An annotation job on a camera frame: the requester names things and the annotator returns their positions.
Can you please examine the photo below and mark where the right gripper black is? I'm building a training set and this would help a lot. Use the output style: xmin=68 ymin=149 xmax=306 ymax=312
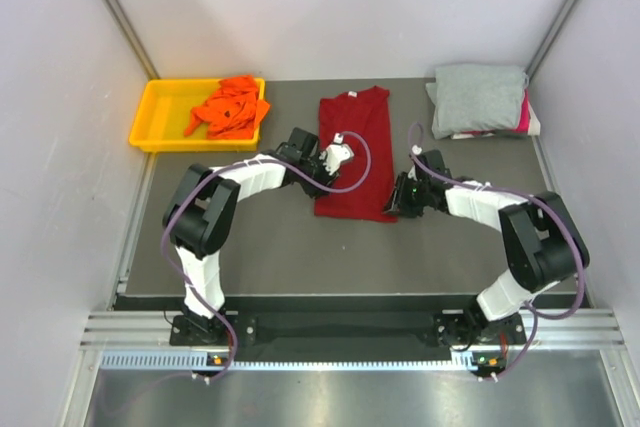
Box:
xmin=383 ymin=172 xmax=432 ymax=218

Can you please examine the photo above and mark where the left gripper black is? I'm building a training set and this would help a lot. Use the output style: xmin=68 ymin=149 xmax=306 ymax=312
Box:
xmin=298 ymin=151 xmax=339 ymax=199

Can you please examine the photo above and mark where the dark red t shirt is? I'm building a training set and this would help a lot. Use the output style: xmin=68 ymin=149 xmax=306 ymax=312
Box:
xmin=314 ymin=86 xmax=397 ymax=223

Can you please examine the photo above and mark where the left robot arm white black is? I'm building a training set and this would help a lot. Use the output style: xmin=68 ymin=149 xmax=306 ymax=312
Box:
xmin=163 ymin=128 xmax=354 ymax=344

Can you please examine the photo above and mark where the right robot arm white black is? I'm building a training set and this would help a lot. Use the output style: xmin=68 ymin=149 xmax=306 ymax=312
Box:
xmin=385 ymin=146 xmax=590 ymax=343

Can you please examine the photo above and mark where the orange t shirt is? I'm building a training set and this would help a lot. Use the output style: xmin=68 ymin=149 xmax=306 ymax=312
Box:
xmin=183 ymin=75 xmax=271 ymax=140

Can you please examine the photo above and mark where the folded grey t shirt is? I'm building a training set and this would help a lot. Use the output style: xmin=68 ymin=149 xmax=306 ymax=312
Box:
xmin=425 ymin=64 xmax=528 ymax=139

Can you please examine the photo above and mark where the yellow plastic bin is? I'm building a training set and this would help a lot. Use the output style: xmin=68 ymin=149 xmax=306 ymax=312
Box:
xmin=129 ymin=77 xmax=265 ymax=153

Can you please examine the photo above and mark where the folded pink white t shirt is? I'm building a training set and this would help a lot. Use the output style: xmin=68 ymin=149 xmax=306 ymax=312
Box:
xmin=451 ymin=89 xmax=541 ymax=140

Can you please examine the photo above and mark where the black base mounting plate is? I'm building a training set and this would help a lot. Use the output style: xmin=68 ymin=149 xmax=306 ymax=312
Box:
xmin=169 ymin=310 xmax=525 ymax=349

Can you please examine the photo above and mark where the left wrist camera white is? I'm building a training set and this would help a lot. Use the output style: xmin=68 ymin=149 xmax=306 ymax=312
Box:
xmin=319 ymin=133 xmax=355 ymax=176

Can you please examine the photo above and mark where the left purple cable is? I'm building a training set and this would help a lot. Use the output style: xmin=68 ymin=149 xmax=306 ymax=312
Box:
xmin=159 ymin=130 xmax=373 ymax=383

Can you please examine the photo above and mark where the purple cable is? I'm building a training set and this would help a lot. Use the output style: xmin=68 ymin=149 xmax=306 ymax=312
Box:
xmin=407 ymin=121 xmax=589 ymax=383
xmin=159 ymin=130 xmax=373 ymax=383

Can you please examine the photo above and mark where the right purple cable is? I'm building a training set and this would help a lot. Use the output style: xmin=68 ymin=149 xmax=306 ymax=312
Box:
xmin=407 ymin=121 xmax=589 ymax=383

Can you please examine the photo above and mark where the aluminium frame rail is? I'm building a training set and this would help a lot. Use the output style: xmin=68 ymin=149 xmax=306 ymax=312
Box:
xmin=81 ymin=309 xmax=626 ymax=350

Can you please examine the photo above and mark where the grey slotted cable duct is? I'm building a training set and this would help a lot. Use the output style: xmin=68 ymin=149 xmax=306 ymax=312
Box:
xmin=100 ymin=350 xmax=478 ymax=372

